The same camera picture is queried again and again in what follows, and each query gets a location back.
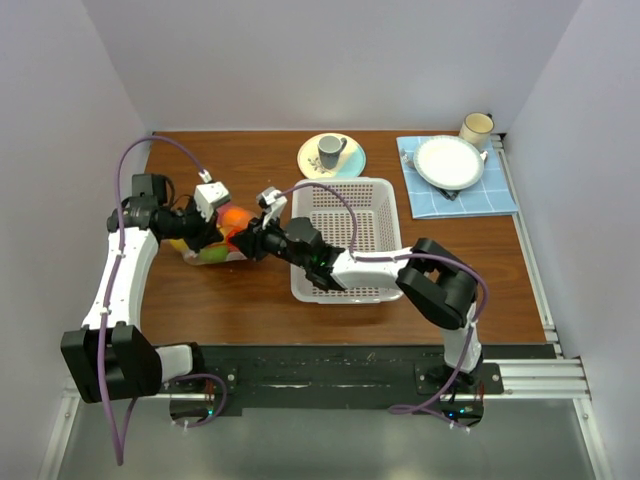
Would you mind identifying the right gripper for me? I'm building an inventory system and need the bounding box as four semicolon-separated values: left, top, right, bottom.
229;210;310;270

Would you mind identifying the clear zip top bag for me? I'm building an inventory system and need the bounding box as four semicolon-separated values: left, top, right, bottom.
168;202;261;266

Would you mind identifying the green fake custard apple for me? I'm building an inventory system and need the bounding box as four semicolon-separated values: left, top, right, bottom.
198;245;228;264

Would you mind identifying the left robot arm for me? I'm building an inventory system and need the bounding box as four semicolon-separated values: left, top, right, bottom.
61;174;230;403

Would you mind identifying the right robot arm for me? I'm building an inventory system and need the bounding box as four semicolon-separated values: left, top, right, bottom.
230;217;488;393

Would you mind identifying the yellow fake lemon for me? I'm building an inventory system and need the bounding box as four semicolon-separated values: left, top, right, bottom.
169;239;188;253

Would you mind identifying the orange fake orange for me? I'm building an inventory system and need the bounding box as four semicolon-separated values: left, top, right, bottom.
218;206;255;236

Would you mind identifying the white plastic basket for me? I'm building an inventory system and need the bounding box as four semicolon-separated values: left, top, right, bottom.
290;177;403;304

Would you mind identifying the grey mug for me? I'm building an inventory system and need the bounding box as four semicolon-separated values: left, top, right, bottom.
317;135;347;170

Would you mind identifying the floral ceramic plate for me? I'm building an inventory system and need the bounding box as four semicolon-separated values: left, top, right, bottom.
297;132;366;180

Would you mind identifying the metal fork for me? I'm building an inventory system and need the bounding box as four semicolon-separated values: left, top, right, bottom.
400;150;415;169

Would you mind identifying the white paper plate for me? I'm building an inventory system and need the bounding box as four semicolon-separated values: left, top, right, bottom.
413;135;488;191

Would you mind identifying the blue checkered cloth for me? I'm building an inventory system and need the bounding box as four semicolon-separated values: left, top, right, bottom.
396;136;518;219

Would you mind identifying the cream enamel mug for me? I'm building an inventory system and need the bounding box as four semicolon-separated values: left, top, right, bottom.
458;112;495;151

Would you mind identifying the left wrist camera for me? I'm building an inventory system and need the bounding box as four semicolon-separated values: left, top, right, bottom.
193;182;231;222

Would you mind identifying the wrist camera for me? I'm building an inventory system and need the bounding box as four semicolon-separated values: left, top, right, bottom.
256;187;287;229
193;182;231;222

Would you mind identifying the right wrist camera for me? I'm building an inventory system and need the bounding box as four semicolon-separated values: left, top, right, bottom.
256;187;287;229

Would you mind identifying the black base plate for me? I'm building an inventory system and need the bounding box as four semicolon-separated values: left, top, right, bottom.
148;343;504;419

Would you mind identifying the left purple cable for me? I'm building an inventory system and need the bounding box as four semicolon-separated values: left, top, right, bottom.
97;135;229;466

